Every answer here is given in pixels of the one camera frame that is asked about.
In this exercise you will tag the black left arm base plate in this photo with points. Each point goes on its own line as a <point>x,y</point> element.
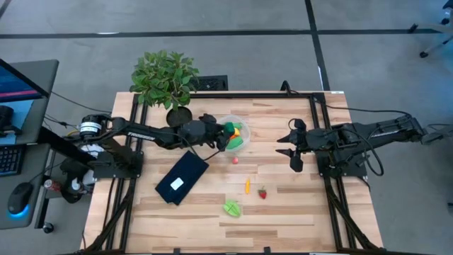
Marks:
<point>106,170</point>

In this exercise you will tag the black keyboard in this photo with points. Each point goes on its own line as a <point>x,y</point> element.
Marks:
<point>10,161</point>

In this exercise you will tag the clear plastic tupperware container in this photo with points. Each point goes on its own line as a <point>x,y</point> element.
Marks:
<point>247,131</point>

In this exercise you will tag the yellow toy banana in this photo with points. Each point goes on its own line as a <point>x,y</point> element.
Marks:
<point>236,132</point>

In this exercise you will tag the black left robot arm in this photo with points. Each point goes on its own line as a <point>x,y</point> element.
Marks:
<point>141,134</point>

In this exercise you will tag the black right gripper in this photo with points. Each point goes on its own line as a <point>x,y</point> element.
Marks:
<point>306,141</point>

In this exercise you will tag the small yellow toy chili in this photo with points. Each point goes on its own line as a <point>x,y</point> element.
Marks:
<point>247,186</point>

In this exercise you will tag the small pink toy fruit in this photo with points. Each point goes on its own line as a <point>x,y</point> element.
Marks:
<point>235,161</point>

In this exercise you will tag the red toy strawberry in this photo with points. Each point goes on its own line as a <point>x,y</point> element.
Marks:
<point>262,193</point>

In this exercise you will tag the grey office desk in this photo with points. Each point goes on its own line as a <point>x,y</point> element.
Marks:
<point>42,74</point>

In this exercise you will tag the green toy pea pod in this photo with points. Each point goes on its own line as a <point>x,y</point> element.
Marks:
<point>238,125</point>

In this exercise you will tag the green toy corn cob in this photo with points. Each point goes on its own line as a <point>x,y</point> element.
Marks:
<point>235,143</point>

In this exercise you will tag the folded navy cloth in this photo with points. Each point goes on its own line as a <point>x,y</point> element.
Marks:
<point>187,170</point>

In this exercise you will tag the black computer mouse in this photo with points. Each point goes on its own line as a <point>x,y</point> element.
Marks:
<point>19,196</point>

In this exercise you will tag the dark green toy bell pepper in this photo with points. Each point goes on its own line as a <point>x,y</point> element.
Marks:
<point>230,128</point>

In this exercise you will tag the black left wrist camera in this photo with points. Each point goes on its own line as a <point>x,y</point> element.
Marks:
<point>208,118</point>

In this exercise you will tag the grey floor stand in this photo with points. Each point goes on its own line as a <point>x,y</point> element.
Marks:
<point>440,136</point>

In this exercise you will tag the green plant in black pot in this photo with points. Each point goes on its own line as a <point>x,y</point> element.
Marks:
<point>164,79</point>

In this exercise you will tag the black caster wheel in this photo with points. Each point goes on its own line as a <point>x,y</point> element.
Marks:
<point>48,227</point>

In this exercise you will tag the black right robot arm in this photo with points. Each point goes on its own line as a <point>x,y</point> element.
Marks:
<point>382,129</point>

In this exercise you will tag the red soda can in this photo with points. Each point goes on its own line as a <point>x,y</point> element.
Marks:
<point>52,185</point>

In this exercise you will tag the black aluminium table frame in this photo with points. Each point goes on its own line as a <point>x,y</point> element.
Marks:
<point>247,95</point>

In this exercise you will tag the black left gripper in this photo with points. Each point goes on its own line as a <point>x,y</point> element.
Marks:
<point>203,134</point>

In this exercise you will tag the black computer monitor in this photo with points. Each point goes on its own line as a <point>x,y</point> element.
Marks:
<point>14,85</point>

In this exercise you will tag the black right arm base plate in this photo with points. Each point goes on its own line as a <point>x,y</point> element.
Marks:
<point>359,171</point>

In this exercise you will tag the black floor vent grille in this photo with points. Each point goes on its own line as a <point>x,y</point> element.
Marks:
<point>210,84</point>

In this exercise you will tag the light green leafy toy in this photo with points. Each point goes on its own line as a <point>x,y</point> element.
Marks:
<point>232,208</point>

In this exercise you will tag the black device beside table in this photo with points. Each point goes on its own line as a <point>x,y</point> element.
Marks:
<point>70,170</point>

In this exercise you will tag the grey office chair base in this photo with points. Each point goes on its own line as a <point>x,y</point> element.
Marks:
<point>423,54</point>

